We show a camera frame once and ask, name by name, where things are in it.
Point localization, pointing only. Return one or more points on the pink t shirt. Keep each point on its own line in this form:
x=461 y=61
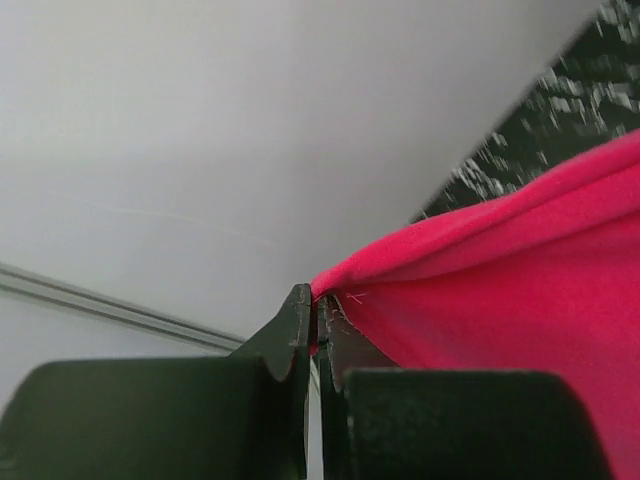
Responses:
x=545 y=278

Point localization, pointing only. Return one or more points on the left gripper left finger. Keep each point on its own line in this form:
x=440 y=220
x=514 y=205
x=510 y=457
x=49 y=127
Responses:
x=239 y=416

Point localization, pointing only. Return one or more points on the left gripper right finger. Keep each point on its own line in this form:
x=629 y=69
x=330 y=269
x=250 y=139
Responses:
x=380 y=421

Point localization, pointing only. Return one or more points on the left aluminium frame post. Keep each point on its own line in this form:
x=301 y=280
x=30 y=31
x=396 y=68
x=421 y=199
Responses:
x=44 y=319

